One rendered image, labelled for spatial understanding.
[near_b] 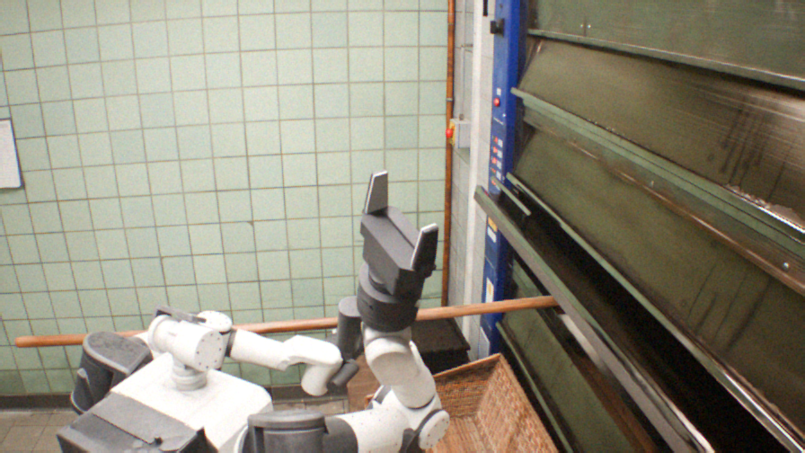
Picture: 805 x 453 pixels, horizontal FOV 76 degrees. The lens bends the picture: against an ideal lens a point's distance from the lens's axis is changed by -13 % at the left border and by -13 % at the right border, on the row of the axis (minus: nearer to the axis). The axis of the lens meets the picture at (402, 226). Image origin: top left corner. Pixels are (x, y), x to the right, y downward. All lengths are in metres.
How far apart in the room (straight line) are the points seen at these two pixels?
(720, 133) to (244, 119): 2.05
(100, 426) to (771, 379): 0.99
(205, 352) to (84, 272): 2.14
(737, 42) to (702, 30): 0.09
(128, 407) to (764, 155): 1.03
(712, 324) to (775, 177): 0.27
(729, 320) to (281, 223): 2.13
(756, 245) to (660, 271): 0.26
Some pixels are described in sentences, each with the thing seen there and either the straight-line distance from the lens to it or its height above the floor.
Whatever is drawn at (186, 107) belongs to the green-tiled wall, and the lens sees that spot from 2.64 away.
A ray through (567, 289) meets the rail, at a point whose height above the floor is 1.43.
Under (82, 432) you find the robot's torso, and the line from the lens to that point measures 0.97.
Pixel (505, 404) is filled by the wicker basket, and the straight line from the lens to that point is 1.96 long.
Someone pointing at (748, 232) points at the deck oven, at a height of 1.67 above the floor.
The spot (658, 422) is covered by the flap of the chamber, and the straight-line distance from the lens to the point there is 0.94.
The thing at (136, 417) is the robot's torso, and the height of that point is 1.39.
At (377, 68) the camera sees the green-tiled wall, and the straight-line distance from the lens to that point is 2.59.
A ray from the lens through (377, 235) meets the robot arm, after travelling 0.73.
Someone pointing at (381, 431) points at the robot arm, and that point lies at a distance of 0.99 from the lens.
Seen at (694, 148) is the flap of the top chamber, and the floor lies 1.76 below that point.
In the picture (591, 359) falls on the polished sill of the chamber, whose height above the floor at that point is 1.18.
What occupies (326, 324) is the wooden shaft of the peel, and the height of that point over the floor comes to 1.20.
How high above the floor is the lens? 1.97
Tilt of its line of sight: 21 degrees down
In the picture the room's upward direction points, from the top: straight up
